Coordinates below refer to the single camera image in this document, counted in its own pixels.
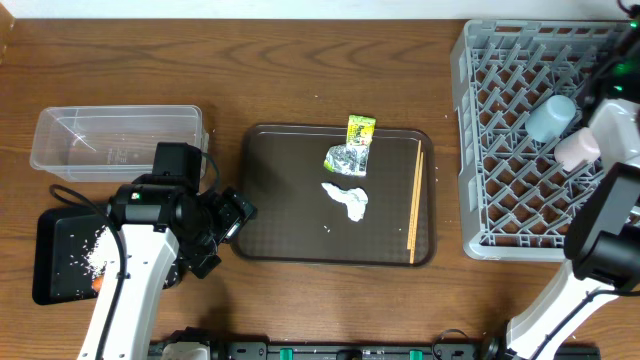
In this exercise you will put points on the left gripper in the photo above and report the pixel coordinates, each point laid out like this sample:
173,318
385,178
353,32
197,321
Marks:
237,214

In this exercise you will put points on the white cup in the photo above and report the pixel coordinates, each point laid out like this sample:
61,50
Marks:
576,150

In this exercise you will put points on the light blue cup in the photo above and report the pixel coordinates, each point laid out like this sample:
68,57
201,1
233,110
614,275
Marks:
550,119

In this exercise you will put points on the white rice pile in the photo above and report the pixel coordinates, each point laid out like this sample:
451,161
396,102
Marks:
95,253

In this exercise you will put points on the orange carrot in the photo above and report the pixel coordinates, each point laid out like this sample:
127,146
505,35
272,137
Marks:
97,284

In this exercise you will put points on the white tissue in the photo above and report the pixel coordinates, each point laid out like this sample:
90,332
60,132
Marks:
354,199

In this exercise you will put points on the green snack wrapper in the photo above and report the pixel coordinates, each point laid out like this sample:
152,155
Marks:
351,158

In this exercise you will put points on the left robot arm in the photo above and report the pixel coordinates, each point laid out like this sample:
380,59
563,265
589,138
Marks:
127,303

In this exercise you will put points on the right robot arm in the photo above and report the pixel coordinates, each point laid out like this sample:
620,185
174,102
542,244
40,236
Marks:
601,245

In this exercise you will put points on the grey dishwasher rack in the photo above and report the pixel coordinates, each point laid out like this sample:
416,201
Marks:
516,201

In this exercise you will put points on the brown serving tray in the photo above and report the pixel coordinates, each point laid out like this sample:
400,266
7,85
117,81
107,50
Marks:
297,221

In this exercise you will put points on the black tray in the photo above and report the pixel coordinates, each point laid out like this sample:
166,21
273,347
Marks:
60,232

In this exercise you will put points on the clear plastic bin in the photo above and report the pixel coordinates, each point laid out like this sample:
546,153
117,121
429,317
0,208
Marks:
111,143

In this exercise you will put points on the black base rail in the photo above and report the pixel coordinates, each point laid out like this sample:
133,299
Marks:
262,351

